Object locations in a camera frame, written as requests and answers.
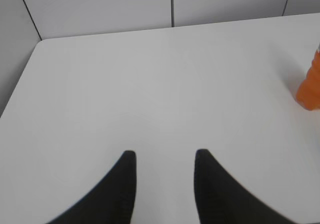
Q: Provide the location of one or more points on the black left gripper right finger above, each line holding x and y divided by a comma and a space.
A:
220, 199

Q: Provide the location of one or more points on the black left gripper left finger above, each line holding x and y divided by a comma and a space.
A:
111, 201

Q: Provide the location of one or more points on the orange soda bottle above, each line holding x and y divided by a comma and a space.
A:
308, 93

